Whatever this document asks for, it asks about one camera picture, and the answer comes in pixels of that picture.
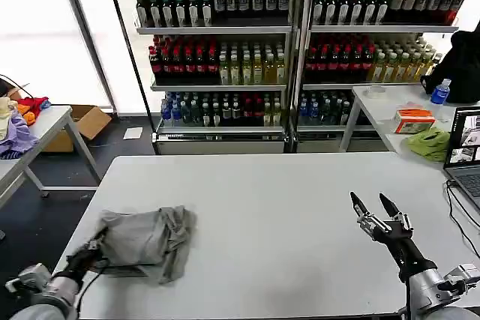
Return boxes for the black bag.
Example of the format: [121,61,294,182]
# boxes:
[419,28,480,105]

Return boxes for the orange cloth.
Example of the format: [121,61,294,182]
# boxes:
[16,104,38,127]

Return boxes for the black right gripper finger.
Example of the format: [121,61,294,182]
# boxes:
[378,192,415,234]
[349,190,392,241]

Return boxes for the purple cloth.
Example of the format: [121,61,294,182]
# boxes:
[0,111,41,160]

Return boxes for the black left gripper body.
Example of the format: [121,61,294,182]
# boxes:
[65,241,103,282]

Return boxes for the cream cloth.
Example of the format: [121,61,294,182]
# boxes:
[0,97,20,142]

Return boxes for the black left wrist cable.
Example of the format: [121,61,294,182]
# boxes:
[73,257,110,316]

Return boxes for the grey laptop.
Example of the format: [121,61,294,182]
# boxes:
[442,106,480,211]

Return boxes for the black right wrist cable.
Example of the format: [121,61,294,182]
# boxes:
[401,281,410,320]

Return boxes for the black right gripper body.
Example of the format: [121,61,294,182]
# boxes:
[369,221,439,284]

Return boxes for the small cardboard box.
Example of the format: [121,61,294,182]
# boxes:
[6,82,32,101]

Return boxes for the black laptop cable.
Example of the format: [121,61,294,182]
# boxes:
[445,179,480,258]
[447,180,480,229]

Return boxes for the orange tissue box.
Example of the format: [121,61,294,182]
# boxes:
[394,107,437,135]

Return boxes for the white side table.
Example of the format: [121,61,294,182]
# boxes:
[0,105,103,209]

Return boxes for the green cloth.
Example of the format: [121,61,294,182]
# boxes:
[403,126,452,164]

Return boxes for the metal shelf rack with bottles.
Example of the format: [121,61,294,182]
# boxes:
[295,0,467,153]
[120,0,301,154]

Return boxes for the white desk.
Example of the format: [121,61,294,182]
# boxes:
[338,83,480,169]

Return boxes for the white paper sheet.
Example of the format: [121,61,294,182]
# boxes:
[123,127,145,141]

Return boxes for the open cardboard box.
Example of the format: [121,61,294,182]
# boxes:
[43,104,113,154]

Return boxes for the red cloth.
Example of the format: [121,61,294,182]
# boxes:
[17,96,50,119]

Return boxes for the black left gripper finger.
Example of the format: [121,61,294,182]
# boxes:
[97,264,148,279]
[87,226,110,252]

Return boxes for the grey printed t-shirt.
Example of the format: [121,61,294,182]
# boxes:
[94,205,200,286]

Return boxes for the blue water bottle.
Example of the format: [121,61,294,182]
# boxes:
[430,78,452,106]

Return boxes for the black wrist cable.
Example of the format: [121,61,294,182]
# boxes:
[401,281,410,320]
[73,257,110,316]

